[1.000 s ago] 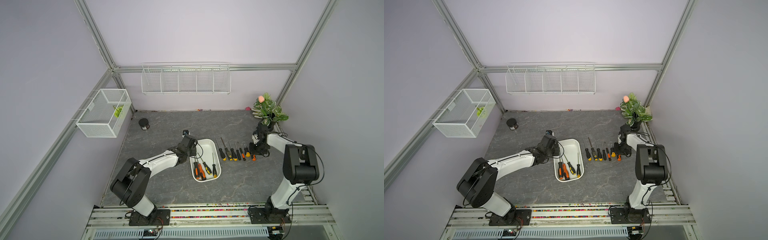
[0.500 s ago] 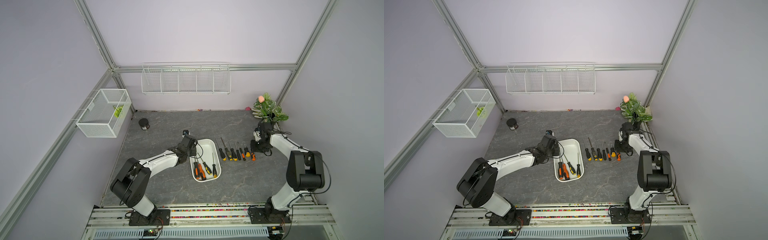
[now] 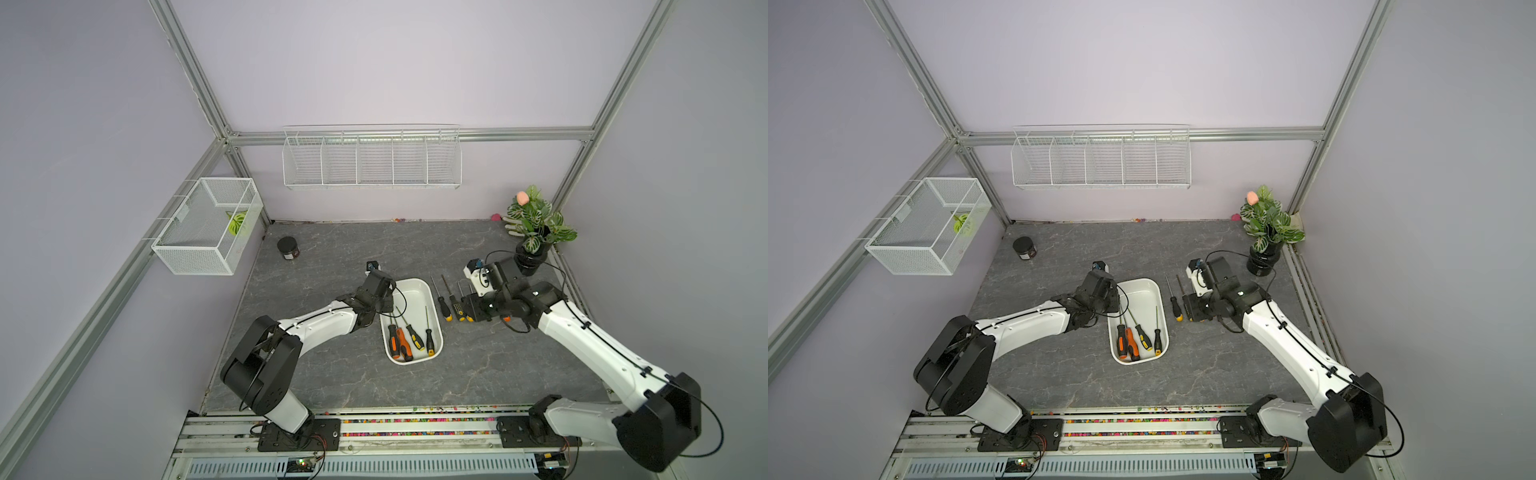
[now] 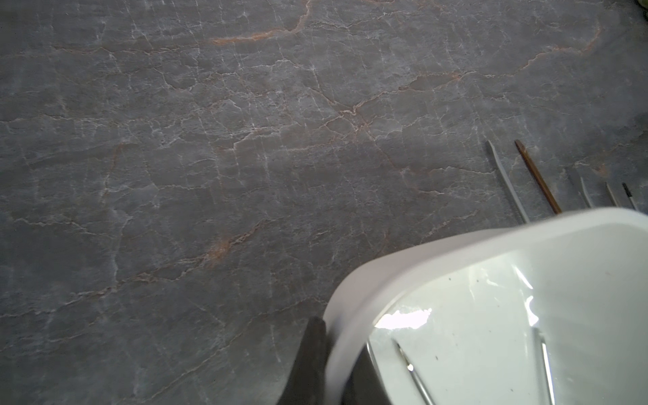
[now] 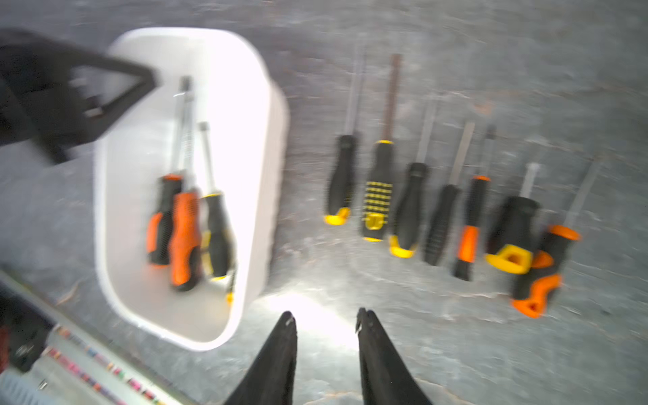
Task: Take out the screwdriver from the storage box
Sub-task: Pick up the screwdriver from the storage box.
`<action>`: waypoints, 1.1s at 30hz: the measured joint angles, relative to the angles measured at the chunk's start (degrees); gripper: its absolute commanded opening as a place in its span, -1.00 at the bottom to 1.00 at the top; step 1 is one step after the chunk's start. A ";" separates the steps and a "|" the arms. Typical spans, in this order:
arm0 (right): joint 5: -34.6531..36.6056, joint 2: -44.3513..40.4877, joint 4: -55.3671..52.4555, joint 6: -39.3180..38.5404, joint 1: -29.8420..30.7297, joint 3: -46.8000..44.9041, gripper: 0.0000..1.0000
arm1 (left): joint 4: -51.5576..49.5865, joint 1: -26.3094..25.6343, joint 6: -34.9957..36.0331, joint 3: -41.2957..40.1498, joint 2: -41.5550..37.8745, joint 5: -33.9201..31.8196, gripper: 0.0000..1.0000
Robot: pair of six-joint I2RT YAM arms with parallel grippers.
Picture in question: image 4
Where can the black handle long screwdriver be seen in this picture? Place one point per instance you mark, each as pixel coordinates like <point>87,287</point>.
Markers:
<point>585,194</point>

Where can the black grey handle screwdriver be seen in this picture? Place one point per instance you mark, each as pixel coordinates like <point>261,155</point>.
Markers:
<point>612,196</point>

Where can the white plastic storage box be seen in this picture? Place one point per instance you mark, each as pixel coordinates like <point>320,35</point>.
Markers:
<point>464,308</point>

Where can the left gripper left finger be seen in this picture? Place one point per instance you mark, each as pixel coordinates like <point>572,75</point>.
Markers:
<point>306,382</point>

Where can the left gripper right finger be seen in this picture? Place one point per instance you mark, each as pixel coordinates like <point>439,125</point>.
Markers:
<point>365,385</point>

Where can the small orange black screwdriver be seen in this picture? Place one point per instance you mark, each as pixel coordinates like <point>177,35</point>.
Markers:
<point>629,196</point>

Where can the yellow black brown-shaft screwdriver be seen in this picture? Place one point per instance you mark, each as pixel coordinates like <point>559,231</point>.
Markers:
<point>537,176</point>

